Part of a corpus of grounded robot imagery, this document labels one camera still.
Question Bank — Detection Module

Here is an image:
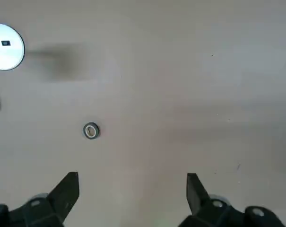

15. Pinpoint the dark tape roll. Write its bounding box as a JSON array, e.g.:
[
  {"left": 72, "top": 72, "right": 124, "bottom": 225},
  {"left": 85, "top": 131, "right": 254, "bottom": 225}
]
[{"left": 83, "top": 122, "right": 100, "bottom": 140}]

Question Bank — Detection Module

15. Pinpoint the white desk lamp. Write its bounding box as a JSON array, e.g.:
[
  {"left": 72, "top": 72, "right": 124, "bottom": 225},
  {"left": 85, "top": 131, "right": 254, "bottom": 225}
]
[{"left": 0, "top": 23, "right": 26, "bottom": 71}]

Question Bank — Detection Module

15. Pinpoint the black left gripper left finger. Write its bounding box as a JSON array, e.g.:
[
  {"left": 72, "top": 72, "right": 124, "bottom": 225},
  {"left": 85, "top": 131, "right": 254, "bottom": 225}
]
[{"left": 0, "top": 172, "right": 80, "bottom": 227}]

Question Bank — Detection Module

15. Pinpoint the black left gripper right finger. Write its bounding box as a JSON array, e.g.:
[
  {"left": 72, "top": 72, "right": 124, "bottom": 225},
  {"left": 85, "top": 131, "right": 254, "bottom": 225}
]
[{"left": 178, "top": 173, "right": 286, "bottom": 227}]

